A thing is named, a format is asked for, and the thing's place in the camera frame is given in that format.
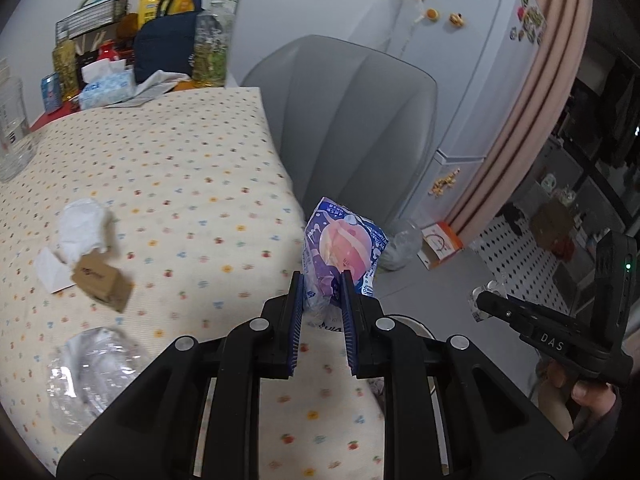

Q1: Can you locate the white refrigerator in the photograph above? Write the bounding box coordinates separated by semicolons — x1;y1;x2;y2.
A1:
377;0;546;226

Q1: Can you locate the blue peach snack packet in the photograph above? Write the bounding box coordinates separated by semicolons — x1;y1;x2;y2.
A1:
301;196;383;328

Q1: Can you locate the yellow snack packet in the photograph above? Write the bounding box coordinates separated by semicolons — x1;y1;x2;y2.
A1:
139;0;203;23

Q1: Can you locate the black wire basket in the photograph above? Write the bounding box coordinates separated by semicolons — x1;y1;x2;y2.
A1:
54;0;126;43

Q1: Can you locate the clear glass jar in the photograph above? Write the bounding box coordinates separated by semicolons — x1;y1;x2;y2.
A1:
0;57;40;183

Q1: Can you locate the white folded paper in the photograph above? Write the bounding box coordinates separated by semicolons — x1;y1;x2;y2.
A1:
35;246;76;294

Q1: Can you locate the person's right forearm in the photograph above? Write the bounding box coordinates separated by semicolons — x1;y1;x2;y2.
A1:
567;395;623;461

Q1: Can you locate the gold figure magnet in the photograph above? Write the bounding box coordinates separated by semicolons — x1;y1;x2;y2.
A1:
429;172;461;196

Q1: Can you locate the jar with yellow contents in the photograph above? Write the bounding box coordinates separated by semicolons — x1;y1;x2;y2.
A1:
51;40;81;101

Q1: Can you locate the blue drink can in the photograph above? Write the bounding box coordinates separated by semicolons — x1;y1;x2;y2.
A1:
41;73;63;111

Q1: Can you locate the grey upholstered chair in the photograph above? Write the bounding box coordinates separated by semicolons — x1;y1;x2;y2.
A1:
240;35;438;241

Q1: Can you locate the clear bottle with green plants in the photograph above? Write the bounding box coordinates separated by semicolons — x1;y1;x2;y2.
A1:
192;0;235;88

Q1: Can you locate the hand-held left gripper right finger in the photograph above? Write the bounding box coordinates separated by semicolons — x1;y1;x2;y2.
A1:
340;269;586;480

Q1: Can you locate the cluster of fridge magnets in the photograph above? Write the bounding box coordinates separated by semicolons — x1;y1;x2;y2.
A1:
509;0;547;43

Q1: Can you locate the dark shelf rack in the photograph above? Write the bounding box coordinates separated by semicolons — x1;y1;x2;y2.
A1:
570;50;640;241

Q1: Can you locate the white black-dotted floor mat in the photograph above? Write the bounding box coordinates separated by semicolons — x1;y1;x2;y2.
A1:
470;212;571;311

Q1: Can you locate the crumpled white tissue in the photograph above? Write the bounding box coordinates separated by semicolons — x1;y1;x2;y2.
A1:
56;198;115;263

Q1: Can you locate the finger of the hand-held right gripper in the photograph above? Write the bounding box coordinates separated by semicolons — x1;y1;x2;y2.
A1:
475;290;546;336

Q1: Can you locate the white cloth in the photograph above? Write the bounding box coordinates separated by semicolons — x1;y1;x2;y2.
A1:
105;70;193;108

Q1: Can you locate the clear plastic bag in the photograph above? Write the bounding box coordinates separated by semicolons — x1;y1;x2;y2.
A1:
377;219;423;271

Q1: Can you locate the pink curtain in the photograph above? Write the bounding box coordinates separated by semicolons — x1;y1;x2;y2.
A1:
445;0;596;246

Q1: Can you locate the clear plastic wrap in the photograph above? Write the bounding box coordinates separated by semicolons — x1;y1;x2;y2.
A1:
467;280;506;322
46;326;153;433

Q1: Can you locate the orange and white box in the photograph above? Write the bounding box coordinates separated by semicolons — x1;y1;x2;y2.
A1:
416;221;463;267

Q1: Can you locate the navy lunch bag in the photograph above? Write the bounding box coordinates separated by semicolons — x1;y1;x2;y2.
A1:
133;0;207;83

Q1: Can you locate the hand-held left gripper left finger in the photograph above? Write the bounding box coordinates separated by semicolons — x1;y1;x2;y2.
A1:
56;270;306;480

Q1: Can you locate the small brown cardboard box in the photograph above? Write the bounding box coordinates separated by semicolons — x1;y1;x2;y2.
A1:
71;252;135;313

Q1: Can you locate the person's right hand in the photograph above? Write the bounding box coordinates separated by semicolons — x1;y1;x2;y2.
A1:
537;357;621;441

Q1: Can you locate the blue tissue pack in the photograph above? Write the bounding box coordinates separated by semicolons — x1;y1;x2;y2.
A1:
79;59;137;110

